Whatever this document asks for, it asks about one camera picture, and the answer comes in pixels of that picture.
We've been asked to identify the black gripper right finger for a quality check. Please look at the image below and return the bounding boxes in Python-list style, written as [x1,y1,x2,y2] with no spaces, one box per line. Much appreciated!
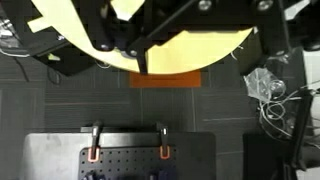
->
[128,0,214,74]

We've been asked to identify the right black orange clamp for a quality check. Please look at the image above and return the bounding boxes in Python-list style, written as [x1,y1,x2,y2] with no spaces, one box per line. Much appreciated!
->
[156,123,170,160]

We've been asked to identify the black orange clamp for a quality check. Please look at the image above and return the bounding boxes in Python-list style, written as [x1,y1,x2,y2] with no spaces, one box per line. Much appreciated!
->
[88,121,103,162]
[156,123,170,160]

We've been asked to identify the tangled white cables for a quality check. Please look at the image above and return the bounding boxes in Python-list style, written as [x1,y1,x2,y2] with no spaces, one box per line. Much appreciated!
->
[258,79,320,149]

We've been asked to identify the clear crumpled plastic bag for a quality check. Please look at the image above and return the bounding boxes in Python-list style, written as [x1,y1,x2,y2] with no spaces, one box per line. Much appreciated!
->
[244,68,286,102]

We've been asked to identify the left black orange clamp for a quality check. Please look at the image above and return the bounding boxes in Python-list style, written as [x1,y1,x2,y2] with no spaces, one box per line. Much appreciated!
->
[88,121,103,162]

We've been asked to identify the black perforated breadboard plate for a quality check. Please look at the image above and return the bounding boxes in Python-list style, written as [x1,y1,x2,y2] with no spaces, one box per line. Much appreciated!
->
[78,147,179,180]

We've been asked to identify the black tripod stand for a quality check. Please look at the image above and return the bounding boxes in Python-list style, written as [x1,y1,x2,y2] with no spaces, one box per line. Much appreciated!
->
[282,89,314,180]

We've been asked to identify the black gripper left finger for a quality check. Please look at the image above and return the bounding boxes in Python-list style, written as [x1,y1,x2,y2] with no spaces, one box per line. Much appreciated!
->
[71,0,116,52]

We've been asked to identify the orange floor mat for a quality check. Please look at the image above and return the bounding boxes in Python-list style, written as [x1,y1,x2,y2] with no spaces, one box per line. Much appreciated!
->
[129,70,201,88]

